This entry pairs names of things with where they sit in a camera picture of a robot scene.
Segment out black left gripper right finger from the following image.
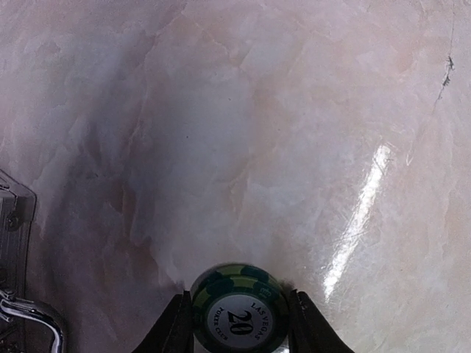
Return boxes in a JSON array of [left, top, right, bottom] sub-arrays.
[[288, 290, 354, 353]]

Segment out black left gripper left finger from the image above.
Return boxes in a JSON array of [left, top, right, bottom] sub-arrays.
[[134, 290, 194, 353]]

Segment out green chip stack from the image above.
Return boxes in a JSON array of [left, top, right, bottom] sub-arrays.
[[191, 263, 289, 352]]

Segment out aluminium poker case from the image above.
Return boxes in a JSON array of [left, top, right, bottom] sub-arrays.
[[1, 171, 67, 352]]

